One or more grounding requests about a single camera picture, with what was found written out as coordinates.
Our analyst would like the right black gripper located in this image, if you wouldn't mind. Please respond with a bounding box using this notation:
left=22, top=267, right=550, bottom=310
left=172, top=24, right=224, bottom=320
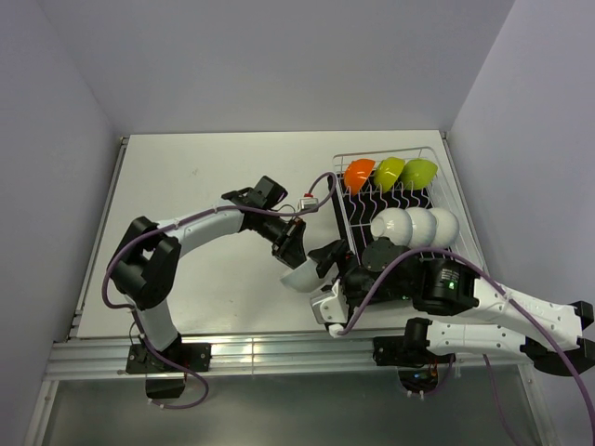
left=307, top=238, right=412, bottom=308

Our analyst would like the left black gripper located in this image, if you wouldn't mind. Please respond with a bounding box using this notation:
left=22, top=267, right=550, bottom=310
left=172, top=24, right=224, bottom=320
left=256, top=209, right=309, bottom=278

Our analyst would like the orange bowl white inside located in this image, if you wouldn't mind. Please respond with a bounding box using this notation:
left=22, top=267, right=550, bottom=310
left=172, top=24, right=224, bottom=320
left=343, top=158, right=376, bottom=196

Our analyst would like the green bowl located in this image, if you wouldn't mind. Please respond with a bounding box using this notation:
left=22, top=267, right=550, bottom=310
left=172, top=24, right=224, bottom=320
left=399, top=158, right=438, bottom=190
left=374, top=157, right=405, bottom=193

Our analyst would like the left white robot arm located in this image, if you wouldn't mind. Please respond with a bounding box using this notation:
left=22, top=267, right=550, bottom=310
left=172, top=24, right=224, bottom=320
left=102, top=176, right=307, bottom=371

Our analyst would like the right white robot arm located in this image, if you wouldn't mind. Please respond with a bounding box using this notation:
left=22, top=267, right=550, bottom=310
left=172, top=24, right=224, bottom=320
left=308, top=237, right=594, bottom=376

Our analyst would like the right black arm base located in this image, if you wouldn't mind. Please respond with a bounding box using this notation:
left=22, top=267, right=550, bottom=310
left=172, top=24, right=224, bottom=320
left=372, top=335, right=456, bottom=393

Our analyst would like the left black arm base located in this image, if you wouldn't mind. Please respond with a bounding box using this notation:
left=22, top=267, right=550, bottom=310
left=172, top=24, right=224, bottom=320
left=125, top=343, right=211, bottom=401

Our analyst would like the black drip tray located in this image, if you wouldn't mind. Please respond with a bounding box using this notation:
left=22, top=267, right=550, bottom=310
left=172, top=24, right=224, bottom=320
left=325, top=173, right=467, bottom=308

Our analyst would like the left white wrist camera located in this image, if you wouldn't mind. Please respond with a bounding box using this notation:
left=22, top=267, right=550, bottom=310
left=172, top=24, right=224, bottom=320
left=297, top=192, right=319, bottom=212

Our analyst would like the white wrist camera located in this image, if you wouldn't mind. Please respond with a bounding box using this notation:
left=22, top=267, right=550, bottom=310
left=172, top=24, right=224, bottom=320
left=297, top=192, right=319, bottom=212
left=310, top=280, right=352, bottom=338

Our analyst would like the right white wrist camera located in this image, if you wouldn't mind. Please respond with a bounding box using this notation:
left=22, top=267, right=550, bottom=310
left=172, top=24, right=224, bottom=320
left=310, top=280, right=352, bottom=338

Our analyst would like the aluminium frame rail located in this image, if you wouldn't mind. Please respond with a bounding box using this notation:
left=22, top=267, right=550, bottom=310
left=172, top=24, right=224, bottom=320
left=44, top=324, right=536, bottom=382

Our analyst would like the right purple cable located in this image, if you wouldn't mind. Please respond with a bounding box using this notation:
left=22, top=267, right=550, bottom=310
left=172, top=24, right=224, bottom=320
left=336, top=246, right=595, bottom=446

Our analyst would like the purple cable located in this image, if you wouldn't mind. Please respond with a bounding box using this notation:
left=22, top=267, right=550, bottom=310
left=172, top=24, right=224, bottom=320
left=100, top=171, right=337, bottom=410
left=336, top=246, right=595, bottom=446

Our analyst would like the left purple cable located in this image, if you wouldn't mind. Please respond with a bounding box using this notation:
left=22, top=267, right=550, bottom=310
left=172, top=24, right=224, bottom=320
left=100, top=171, right=337, bottom=410

